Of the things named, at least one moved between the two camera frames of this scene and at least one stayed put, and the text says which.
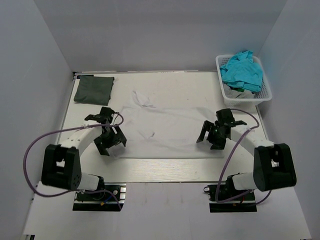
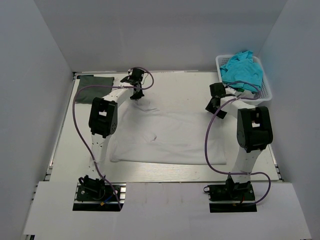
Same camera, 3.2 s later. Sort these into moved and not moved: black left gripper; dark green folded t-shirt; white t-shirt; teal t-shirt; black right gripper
Moved: black right gripper; black left gripper; white t-shirt
Not moved: dark green folded t-shirt; teal t-shirt
